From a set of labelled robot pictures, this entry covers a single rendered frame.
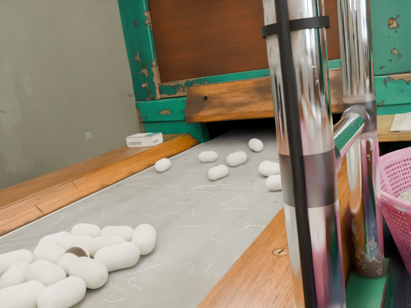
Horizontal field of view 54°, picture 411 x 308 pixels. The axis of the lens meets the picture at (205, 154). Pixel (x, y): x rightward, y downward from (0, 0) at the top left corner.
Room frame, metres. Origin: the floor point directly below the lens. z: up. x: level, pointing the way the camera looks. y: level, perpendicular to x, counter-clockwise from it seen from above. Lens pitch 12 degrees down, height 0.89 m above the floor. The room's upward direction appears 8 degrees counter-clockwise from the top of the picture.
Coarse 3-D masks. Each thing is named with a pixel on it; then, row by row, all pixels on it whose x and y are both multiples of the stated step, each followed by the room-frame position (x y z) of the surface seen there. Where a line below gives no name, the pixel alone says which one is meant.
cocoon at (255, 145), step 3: (255, 138) 0.69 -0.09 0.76; (252, 141) 0.67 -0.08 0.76; (255, 141) 0.66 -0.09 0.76; (258, 141) 0.66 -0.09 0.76; (249, 144) 0.68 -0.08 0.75; (252, 144) 0.66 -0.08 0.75; (255, 144) 0.66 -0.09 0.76; (258, 144) 0.66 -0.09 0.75; (261, 144) 0.66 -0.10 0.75; (252, 147) 0.66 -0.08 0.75; (255, 147) 0.66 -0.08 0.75; (258, 147) 0.66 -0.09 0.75; (261, 147) 0.66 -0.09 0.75; (255, 150) 0.66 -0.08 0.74; (258, 150) 0.66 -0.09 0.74
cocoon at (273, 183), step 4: (272, 176) 0.45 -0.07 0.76; (276, 176) 0.45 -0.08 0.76; (268, 180) 0.45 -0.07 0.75; (272, 180) 0.44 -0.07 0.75; (276, 180) 0.44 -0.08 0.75; (280, 180) 0.44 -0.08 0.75; (268, 184) 0.44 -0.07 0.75; (272, 184) 0.44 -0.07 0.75; (276, 184) 0.44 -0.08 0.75; (280, 184) 0.44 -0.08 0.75; (268, 188) 0.45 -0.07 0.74; (272, 188) 0.44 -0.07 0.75; (276, 188) 0.44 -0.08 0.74; (280, 188) 0.44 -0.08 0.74
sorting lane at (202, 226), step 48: (240, 144) 0.76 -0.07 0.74; (96, 192) 0.55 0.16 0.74; (144, 192) 0.52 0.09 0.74; (192, 192) 0.49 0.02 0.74; (240, 192) 0.46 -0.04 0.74; (0, 240) 0.41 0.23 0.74; (192, 240) 0.34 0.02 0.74; (240, 240) 0.33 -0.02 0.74; (0, 288) 0.30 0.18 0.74; (96, 288) 0.28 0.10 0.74; (144, 288) 0.27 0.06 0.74; (192, 288) 0.26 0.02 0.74
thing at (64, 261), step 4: (84, 248) 0.32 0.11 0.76; (88, 252) 0.32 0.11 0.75; (64, 256) 0.30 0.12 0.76; (68, 256) 0.30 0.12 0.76; (72, 256) 0.30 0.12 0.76; (76, 256) 0.31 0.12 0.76; (88, 256) 0.32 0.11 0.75; (60, 260) 0.30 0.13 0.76; (64, 260) 0.30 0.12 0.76; (68, 260) 0.30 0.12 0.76; (72, 260) 0.30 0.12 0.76; (60, 264) 0.30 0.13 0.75; (64, 264) 0.30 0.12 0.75; (68, 264) 0.30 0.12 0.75; (64, 268) 0.30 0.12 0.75; (68, 268) 0.30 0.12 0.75; (68, 276) 0.30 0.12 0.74
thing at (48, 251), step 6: (42, 246) 0.33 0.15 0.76; (48, 246) 0.32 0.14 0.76; (54, 246) 0.32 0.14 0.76; (60, 246) 0.33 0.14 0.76; (36, 252) 0.33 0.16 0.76; (42, 252) 0.32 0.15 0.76; (48, 252) 0.32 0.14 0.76; (54, 252) 0.32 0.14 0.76; (60, 252) 0.32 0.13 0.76; (36, 258) 0.32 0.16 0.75; (42, 258) 0.32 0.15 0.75; (48, 258) 0.31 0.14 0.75; (54, 258) 0.31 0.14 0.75
